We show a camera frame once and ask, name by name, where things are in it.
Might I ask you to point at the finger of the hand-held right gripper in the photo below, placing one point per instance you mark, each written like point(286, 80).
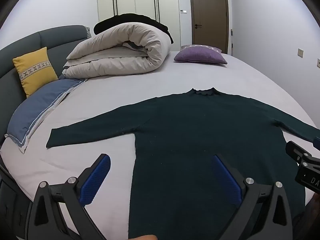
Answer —
point(317, 143)
point(296, 152)

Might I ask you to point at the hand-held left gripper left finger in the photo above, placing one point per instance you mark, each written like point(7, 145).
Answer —
point(96, 180)

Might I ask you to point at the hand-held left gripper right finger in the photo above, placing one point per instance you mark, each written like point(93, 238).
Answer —
point(226, 180)

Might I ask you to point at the dark green sweater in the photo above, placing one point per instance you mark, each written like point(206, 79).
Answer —
point(187, 130)

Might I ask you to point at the blue pillow with white trim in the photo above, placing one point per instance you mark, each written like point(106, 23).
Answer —
point(37, 105)

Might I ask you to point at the yellow patterned throw pillow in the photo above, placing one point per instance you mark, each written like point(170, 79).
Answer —
point(35, 70)

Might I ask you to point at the purple cushion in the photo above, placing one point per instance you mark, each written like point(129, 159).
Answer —
point(200, 55)

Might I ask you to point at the folded beige duvet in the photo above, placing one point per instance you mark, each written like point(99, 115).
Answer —
point(112, 47)

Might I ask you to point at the grey-blue upholstered headboard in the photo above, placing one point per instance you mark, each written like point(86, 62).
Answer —
point(57, 37)

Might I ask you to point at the brown wooden door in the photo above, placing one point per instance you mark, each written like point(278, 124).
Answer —
point(210, 12)

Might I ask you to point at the black cloth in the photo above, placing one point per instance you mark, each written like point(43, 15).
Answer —
point(130, 18)

